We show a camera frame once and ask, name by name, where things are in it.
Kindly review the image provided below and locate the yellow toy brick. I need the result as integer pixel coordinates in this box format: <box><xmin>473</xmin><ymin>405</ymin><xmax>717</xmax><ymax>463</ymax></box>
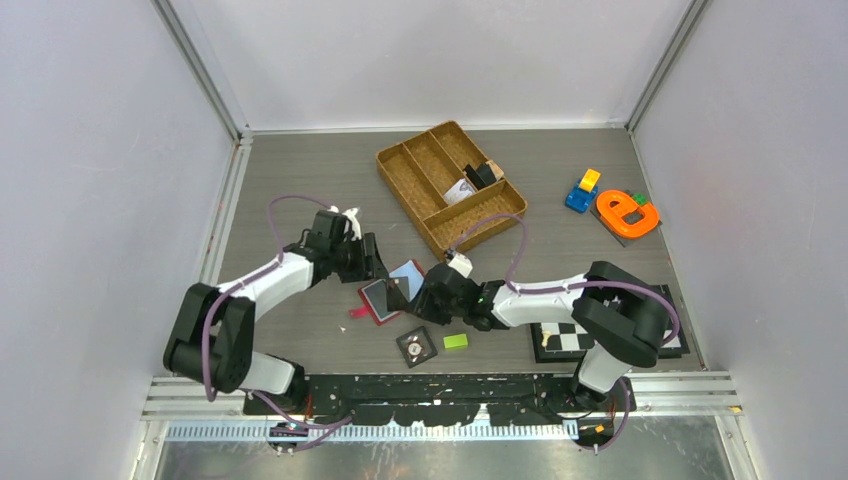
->
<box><xmin>578</xmin><ymin>168</ymin><xmax>601</xmax><ymax>193</ymax></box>

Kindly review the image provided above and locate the black white chessboard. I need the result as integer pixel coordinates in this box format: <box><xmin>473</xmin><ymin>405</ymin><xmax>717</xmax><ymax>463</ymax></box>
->
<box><xmin>529</xmin><ymin>323</ymin><xmax>691</xmax><ymax>363</ymax></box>

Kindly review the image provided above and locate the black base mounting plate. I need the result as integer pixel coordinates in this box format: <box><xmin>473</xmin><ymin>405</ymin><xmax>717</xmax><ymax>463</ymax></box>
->
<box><xmin>243</xmin><ymin>374</ymin><xmax>636</xmax><ymax>427</ymax></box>

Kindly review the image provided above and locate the red leather card holder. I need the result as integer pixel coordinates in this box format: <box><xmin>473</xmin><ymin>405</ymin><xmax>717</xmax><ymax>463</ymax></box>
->
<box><xmin>348</xmin><ymin>259</ymin><xmax>424</xmax><ymax>326</ymax></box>

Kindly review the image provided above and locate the blue toy brick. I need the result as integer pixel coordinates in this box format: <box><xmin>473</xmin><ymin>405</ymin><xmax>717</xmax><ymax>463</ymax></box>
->
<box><xmin>564</xmin><ymin>184</ymin><xmax>599</xmax><ymax>214</ymax></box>

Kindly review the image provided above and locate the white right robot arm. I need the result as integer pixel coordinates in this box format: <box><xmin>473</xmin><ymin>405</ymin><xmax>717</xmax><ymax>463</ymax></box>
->
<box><xmin>385</xmin><ymin>261</ymin><xmax>680</xmax><ymax>411</ymax></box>

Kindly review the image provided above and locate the green rectangular block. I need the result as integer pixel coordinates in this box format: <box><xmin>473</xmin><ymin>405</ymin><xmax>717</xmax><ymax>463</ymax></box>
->
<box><xmin>443</xmin><ymin>334</ymin><xmax>469</xmax><ymax>351</ymax></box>

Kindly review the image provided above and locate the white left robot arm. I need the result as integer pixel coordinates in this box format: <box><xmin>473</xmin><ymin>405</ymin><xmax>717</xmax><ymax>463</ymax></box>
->
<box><xmin>163</xmin><ymin>209</ymin><xmax>388</xmax><ymax>414</ymax></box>

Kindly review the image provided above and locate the poker chip in black case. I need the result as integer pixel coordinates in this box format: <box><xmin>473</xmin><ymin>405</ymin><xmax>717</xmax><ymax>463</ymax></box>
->
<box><xmin>395</xmin><ymin>327</ymin><xmax>438</xmax><ymax>368</ymax></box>

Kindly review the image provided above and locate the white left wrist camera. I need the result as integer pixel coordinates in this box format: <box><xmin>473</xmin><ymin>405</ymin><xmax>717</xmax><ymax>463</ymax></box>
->
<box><xmin>341</xmin><ymin>207</ymin><xmax>363</xmax><ymax>241</ymax></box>

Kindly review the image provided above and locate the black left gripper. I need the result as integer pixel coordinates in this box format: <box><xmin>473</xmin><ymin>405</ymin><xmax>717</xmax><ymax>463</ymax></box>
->
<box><xmin>330</xmin><ymin>233</ymin><xmax>388</xmax><ymax>284</ymax></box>

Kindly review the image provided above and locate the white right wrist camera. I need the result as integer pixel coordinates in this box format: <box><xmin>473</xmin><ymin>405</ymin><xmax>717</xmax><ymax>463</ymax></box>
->
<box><xmin>447</xmin><ymin>252</ymin><xmax>473</xmax><ymax>278</ymax></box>

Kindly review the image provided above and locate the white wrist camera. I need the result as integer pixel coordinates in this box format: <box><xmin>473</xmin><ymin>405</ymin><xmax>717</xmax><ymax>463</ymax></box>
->
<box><xmin>447</xmin><ymin>252</ymin><xmax>473</xmax><ymax>278</ymax></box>
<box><xmin>341</xmin><ymin>207</ymin><xmax>363</xmax><ymax>241</ymax></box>

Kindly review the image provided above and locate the woven wicker divided tray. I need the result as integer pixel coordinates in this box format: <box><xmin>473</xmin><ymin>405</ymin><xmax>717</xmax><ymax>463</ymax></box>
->
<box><xmin>376</xmin><ymin>120</ymin><xmax>528</xmax><ymax>260</ymax></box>

